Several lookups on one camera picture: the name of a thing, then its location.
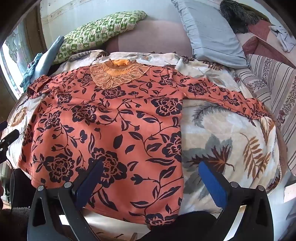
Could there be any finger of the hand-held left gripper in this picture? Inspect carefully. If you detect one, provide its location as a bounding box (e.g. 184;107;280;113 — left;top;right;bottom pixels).
0;129;19;151

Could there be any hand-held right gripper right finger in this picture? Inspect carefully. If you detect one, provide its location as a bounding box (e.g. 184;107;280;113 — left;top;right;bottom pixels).
198;161;275;241

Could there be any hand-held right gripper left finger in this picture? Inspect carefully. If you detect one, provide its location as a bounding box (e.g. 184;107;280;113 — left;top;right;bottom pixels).
27;159;104;241

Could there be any orange floral blouse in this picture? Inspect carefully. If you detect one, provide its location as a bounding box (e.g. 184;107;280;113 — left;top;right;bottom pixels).
18;59;270;229

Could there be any dark cloth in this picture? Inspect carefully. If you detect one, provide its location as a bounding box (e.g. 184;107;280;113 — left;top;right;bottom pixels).
139;210;219;241

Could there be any cream leaf-print blanket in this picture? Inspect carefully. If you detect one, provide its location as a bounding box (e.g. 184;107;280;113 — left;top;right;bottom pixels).
1;50;282;214

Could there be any teal patterned cloth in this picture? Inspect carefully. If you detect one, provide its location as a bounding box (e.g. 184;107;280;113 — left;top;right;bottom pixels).
20;53;45;88

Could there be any patterned glass window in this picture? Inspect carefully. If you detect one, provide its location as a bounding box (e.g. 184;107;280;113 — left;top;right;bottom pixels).
2;25;30;93

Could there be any light blue garment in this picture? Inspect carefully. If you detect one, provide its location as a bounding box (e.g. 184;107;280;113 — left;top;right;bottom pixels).
38;36;65;78

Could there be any striped floral blanket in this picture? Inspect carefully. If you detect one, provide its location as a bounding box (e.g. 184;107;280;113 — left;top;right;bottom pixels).
233;53;296;177

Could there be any green checkered pillow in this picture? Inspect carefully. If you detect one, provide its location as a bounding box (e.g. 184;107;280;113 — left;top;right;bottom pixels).
52;10;147;65

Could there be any pink and maroon quilt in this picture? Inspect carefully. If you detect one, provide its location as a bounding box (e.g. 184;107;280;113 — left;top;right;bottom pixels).
236;20;296;63

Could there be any blue-grey pillow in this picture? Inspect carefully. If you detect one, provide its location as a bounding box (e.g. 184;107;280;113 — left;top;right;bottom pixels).
171;0;250;69

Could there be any mauve bed sheet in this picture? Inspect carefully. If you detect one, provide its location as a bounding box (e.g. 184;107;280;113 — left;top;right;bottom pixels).
105;17;196;55

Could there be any small pale blue cloth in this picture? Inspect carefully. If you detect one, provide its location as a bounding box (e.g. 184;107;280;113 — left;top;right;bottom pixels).
269;25;290;53

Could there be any black cable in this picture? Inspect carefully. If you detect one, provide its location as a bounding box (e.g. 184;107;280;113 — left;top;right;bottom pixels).
4;158;18;204

